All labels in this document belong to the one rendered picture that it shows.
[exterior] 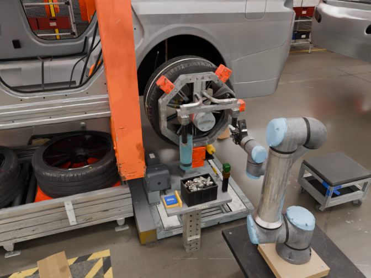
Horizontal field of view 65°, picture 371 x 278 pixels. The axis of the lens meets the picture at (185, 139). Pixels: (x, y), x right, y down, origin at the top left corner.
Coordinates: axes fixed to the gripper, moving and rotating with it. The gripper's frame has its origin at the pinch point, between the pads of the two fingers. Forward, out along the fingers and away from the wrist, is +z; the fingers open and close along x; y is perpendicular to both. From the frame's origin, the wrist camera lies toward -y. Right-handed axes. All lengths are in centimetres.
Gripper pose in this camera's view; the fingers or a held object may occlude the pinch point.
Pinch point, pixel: (232, 124)
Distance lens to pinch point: 196.3
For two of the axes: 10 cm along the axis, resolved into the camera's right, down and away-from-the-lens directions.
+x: 9.5, -1.5, 2.7
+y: 0.0, 8.6, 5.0
